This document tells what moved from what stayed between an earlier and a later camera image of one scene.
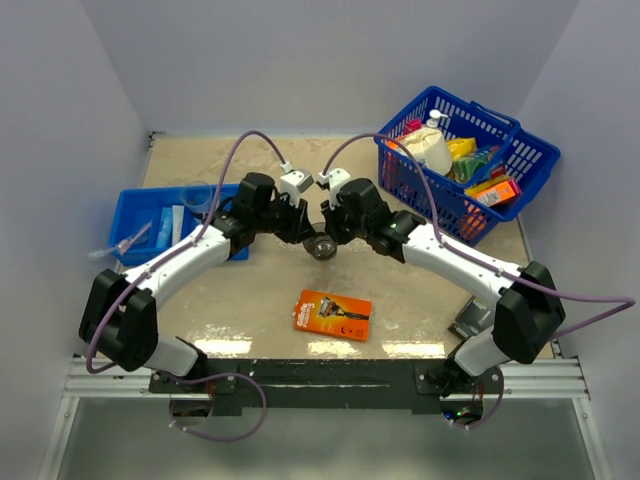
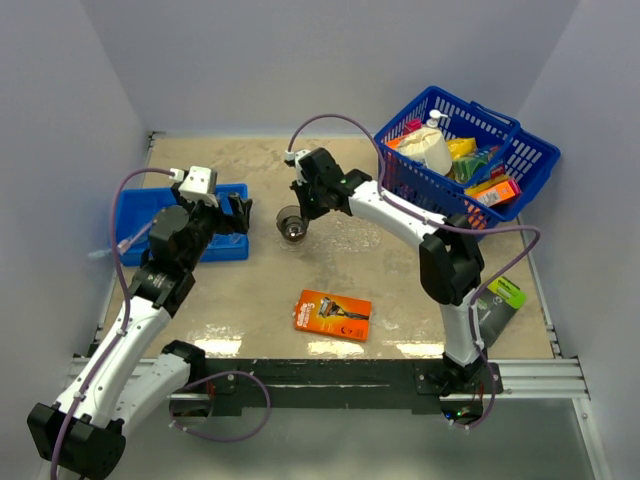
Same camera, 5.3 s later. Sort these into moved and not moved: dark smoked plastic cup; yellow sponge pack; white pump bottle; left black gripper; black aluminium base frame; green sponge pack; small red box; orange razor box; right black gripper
Moved: left black gripper; dark smoked plastic cup; right black gripper
Not moved: green sponge pack; small red box; yellow sponge pack; white pump bottle; orange razor box; black aluminium base frame
